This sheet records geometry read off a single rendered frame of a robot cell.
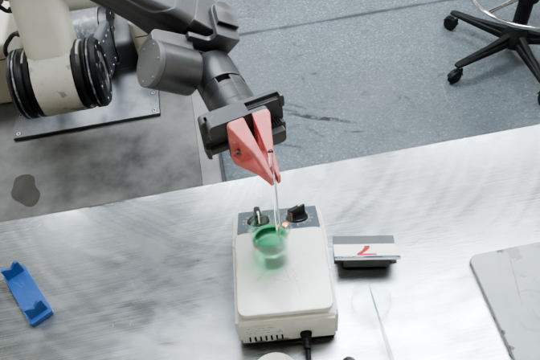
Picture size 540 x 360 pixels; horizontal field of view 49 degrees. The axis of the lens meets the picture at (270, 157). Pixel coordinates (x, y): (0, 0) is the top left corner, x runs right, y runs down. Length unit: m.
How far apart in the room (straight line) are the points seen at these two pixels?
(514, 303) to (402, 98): 1.38
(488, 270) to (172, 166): 0.88
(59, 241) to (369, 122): 1.33
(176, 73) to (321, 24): 1.81
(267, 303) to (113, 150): 0.93
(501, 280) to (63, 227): 0.66
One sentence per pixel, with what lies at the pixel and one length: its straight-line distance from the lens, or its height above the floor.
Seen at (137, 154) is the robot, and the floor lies 0.37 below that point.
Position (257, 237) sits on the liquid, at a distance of 0.75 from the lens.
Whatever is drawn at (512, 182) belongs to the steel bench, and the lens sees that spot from 1.00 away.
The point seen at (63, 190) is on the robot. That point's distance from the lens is 1.56.
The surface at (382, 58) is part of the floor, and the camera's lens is 2.32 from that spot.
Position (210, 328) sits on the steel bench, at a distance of 0.84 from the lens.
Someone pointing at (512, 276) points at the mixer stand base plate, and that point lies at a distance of 0.89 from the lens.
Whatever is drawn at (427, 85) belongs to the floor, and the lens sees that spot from 2.22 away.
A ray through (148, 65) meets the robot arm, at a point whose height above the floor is 1.07.
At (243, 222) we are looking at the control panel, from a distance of 0.86.
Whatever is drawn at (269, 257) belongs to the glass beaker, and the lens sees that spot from 0.73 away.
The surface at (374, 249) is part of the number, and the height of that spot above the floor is 0.77.
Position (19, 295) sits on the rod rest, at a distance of 0.94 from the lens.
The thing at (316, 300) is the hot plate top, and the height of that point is 0.84.
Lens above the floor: 1.51
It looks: 50 degrees down
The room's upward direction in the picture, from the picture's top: 6 degrees counter-clockwise
